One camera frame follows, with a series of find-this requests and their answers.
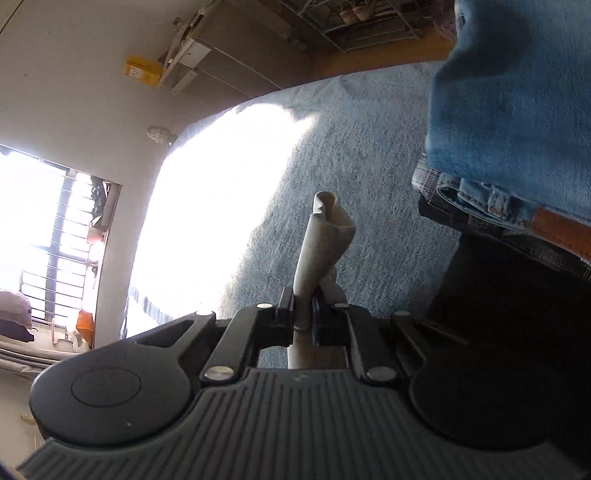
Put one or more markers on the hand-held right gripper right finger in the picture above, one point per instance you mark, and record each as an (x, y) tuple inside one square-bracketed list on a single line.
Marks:
[(318, 323)]

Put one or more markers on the beige hoodie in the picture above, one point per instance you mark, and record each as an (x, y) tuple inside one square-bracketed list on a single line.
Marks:
[(323, 244)]

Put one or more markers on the pink and purple cloth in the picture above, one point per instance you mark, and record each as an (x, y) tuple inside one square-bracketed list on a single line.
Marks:
[(14, 314)]

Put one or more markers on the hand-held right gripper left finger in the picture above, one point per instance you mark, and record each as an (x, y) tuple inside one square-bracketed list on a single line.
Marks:
[(281, 323)]

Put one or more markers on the orange bag on windowsill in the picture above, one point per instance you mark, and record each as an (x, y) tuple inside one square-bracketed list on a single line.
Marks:
[(85, 325)]

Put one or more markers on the yellow box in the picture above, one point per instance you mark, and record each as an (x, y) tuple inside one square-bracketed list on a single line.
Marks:
[(141, 70)]

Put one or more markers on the light blue folded jeans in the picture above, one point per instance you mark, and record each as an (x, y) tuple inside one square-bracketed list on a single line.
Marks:
[(508, 92)]

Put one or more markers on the clay pot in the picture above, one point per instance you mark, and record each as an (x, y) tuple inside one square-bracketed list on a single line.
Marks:
[(96, 233)]

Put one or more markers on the window with metal bars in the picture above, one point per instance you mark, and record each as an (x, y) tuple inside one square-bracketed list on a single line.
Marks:
[(46, 221)]

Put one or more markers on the white cabinet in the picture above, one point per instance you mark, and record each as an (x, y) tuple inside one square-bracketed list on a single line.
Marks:
[(231, 50)]

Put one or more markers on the metal shoe rack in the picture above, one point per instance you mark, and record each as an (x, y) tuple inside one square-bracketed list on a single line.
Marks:
[(369, 27)]

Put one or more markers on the black sandals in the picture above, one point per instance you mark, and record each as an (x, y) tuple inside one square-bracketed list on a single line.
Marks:
[(99, 196)]

